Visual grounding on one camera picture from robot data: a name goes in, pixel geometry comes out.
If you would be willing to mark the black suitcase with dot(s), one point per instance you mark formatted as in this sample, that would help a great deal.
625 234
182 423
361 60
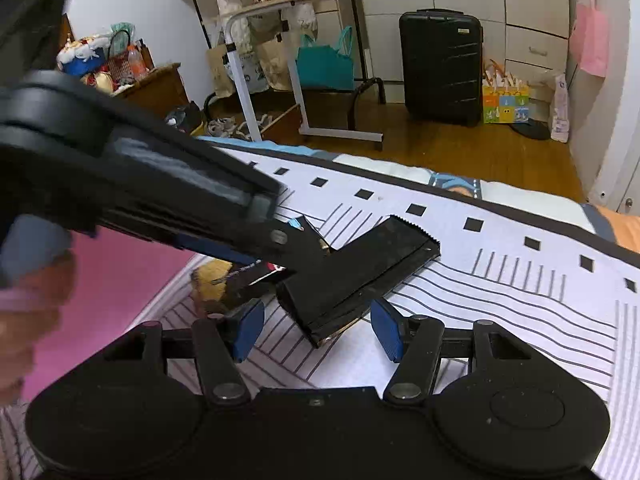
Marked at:
440 67

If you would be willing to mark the teal tote bag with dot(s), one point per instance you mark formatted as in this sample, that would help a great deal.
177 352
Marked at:
325 67

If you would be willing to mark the person's left hand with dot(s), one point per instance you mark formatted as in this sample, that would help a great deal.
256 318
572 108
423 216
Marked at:
35 320

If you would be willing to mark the white side table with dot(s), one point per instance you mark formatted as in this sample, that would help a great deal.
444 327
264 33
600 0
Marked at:
270 60

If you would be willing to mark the orange drink bottle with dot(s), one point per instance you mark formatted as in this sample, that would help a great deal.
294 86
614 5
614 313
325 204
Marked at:
135 62

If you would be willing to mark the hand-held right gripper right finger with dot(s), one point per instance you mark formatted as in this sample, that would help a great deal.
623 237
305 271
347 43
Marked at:
385 327

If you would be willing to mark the white wardrobe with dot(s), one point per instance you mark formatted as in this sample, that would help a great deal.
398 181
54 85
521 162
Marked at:
530 5

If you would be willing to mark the pair of sandals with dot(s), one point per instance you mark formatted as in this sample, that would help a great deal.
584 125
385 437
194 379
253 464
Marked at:
230 127

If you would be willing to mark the wooden nightstand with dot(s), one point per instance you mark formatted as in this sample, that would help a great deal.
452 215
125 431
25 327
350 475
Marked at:
155 90

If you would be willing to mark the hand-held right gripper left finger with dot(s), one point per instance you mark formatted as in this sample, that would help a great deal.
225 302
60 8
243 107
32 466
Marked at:
250 330

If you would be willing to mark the printed bed cover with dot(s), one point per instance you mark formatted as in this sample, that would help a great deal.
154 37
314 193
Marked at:
525 195

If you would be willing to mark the plain black snack packet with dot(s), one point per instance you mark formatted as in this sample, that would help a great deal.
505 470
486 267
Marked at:
370 270

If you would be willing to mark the pink cardboard box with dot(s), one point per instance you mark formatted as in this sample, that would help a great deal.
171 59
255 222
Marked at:
115 285

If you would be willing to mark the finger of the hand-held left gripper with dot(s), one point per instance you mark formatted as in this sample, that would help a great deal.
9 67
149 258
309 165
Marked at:
210 250

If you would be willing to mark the white plastic bag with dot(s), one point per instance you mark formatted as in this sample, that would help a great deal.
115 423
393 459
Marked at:
560 110

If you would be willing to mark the white printed mat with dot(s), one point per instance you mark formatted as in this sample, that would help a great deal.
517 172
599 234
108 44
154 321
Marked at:
500 300

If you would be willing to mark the black cookie snack packet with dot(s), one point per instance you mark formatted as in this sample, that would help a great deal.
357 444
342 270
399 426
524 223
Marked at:
225 280

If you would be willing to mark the black slipper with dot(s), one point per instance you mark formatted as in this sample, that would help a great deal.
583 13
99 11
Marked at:
530 130

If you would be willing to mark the blue white plush toy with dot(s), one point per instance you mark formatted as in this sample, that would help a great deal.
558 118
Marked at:
82 55

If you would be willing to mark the brown paper bag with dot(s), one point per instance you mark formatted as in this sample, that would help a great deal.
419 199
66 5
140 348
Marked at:
220 72

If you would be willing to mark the colourful gift bag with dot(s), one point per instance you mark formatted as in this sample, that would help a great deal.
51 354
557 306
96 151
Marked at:
505 102

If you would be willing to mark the red checked basket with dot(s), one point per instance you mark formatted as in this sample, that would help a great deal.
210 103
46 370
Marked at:
119 60

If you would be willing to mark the pink hanging bag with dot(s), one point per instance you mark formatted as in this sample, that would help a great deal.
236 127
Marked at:
590 40

